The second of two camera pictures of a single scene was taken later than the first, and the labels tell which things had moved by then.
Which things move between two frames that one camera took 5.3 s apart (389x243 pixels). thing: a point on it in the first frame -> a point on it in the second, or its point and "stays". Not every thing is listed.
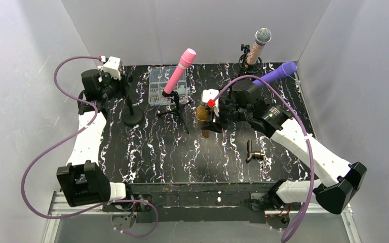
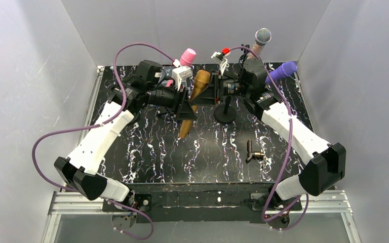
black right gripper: [220, 116] -> [217, 89]
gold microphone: [202, 113] -> [201, 78]
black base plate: [194, 202] stays
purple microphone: [287, 69] stays
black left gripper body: [122, 81] -> [179, 102]
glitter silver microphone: [263, 36] stays
